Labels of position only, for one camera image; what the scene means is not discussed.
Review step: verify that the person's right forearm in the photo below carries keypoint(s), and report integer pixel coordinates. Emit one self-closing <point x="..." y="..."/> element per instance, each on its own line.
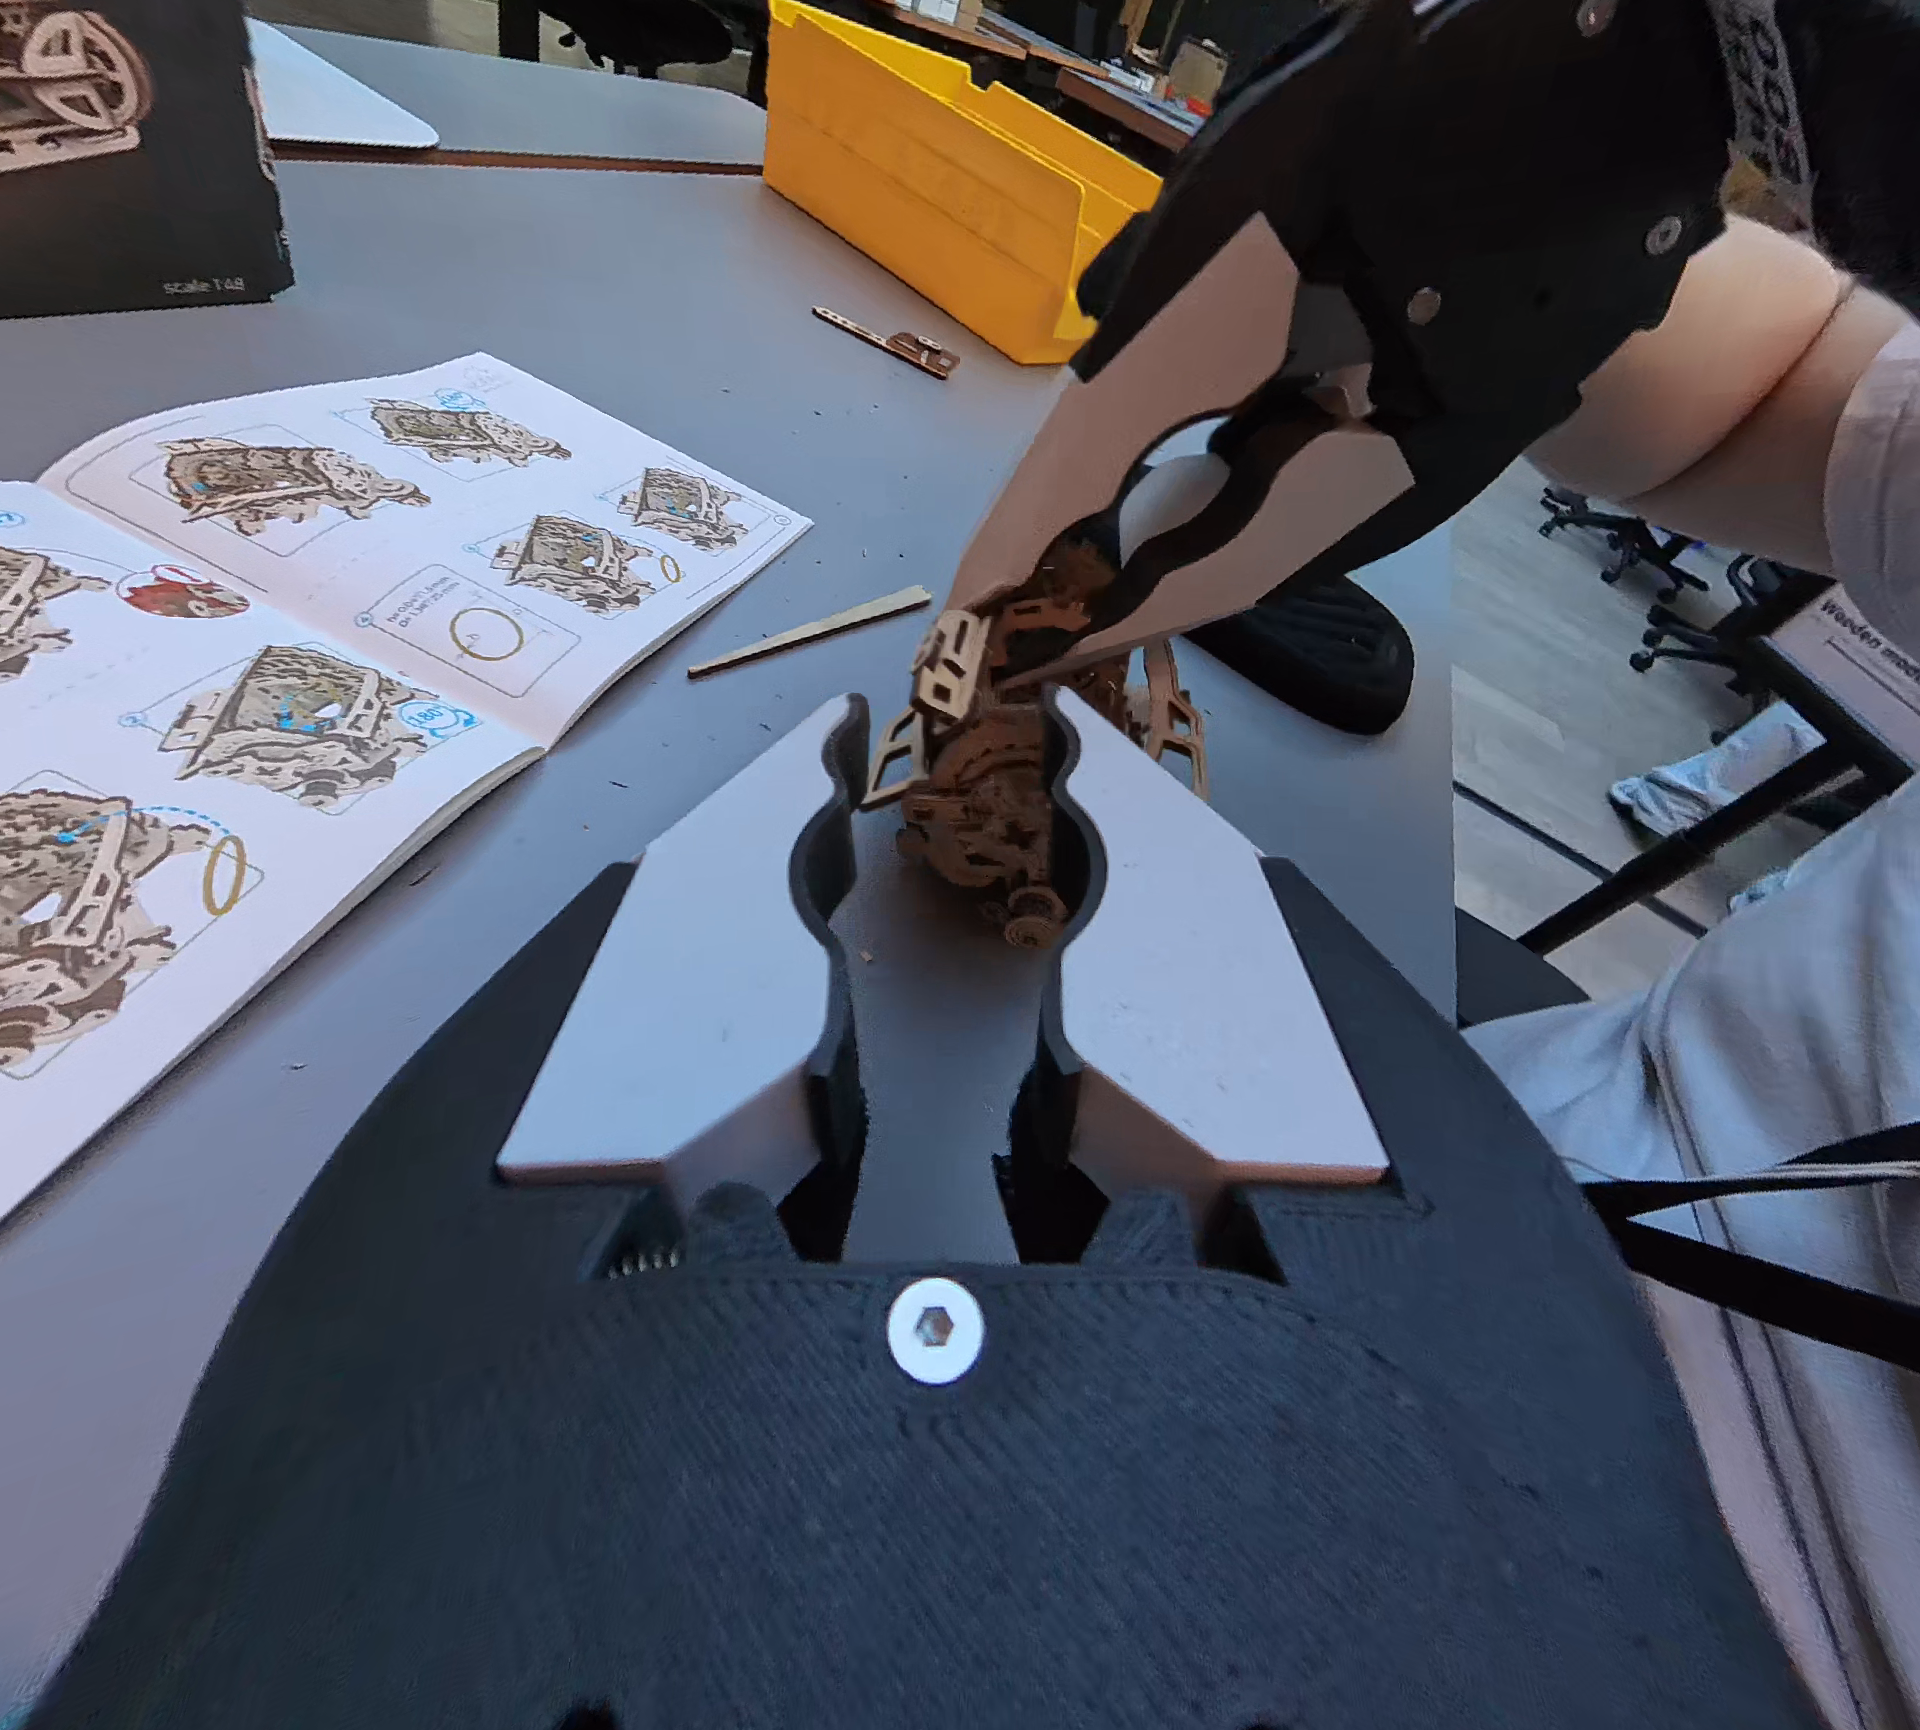
<point x="1694" y="394"/>

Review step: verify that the grey side table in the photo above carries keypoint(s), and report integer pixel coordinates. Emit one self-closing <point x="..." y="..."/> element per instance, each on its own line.
<point x="600" y="110"/>

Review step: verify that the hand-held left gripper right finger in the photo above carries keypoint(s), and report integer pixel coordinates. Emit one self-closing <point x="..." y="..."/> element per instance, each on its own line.
<point x="1215" y="1010"/>

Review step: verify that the black frame table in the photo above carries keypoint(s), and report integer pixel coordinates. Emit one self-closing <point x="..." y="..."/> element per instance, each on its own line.
<point x="1800" y="725"/>

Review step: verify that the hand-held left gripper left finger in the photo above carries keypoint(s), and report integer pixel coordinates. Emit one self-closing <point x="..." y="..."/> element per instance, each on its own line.
<point x="675" y="1010"/>

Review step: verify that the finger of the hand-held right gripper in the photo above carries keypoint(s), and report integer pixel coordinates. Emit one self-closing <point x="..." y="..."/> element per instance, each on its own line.
<point x="1141" y="410"/>
<point x="1321" y="515"/>

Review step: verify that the pale blue cloth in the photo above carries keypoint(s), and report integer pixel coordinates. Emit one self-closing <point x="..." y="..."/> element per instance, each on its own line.
<point x="1710" y="771"/>

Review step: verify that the black office chair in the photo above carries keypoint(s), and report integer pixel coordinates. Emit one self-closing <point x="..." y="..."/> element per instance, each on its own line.
<point x="1724" y="612"/>
<point x="1620" y="531"/>
<point x="630" y="20"/>

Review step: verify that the wooden slotted strip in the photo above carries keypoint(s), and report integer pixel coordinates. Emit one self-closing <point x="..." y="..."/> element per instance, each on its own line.
<point x="901" y="342"/>

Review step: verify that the tapered wooden stick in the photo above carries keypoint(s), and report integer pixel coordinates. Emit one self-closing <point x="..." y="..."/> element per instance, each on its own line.
<point x="811" y="632"/>

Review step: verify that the person's white shirt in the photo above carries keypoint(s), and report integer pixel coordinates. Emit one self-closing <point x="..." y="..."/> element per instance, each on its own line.
<point x="1770" y="1054"/>

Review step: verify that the wooden mechanical model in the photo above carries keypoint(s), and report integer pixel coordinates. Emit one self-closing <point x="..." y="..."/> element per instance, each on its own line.
<point x="975" y="784"/>

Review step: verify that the white printed sign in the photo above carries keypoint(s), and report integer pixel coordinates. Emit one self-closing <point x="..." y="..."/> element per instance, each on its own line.
<point x="1868" y="635"/>

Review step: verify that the yellow plastic bin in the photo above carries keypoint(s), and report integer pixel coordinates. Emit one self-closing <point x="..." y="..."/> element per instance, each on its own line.
<point x="901" y="170"/>

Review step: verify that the black textured pad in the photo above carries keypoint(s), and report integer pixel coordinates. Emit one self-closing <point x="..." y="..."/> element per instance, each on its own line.
<point x="1321" y="664"/>

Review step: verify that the black model kit box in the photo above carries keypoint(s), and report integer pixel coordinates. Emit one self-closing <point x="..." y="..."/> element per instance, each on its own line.
<point x="121" y="231"/>

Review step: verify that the grey desk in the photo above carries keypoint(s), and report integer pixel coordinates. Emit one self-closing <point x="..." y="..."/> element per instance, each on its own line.
<point x="675" y="260"/>

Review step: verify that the assembly instruction booklet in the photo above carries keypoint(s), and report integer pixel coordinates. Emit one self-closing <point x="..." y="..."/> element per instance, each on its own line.
<point x="300" y="560"/>

